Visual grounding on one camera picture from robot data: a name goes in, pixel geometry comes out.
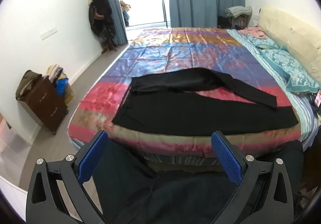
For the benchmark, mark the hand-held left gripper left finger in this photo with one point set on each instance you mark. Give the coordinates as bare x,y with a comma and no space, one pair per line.
91,158

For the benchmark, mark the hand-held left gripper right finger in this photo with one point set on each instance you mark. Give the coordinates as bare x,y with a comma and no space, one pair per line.
227,156

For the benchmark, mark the black pants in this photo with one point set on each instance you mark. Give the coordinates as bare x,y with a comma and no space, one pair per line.
200,113

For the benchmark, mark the yellow basket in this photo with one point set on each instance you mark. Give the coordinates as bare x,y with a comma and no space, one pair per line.
69,94

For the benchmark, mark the brown nightstand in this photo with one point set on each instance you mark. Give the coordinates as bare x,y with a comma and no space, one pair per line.
47,106

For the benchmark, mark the blue bag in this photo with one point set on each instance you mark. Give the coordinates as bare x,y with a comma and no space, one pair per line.
61,87

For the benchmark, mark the striped bed sheet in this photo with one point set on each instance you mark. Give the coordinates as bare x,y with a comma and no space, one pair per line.
304,113

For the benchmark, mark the pile of folded clothes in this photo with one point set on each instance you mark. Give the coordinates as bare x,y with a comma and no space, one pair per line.
56,70

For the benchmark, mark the olive cloth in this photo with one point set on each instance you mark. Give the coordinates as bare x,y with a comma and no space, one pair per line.
26,83

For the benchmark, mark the large teal floral pillow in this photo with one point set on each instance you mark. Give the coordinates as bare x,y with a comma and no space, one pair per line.
293,70

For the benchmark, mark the colourful satin blanket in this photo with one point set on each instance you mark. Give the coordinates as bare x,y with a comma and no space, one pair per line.
175,48

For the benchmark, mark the small teal floral pillow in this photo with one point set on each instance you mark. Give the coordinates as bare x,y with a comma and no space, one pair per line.
263,42

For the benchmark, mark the pink cloth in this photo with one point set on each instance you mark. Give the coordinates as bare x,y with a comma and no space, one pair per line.
253,32

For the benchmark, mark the dark chair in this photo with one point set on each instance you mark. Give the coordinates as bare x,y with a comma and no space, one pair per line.
225,21

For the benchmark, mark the narrow blue curtain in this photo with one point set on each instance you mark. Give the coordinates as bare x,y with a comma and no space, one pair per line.
117,25

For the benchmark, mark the beige padded headboard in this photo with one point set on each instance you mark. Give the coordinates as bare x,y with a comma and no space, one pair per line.
288,28

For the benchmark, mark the grey folded blanket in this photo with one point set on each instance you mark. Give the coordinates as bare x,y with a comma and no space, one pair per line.
238,11

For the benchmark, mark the hanging clothes in doorway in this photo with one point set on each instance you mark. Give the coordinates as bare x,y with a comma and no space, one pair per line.
125,11

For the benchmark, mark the black coats on rack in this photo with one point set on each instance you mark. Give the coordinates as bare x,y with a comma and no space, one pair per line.
100,8

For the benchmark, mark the white wall plate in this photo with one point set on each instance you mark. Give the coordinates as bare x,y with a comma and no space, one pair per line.
49,33

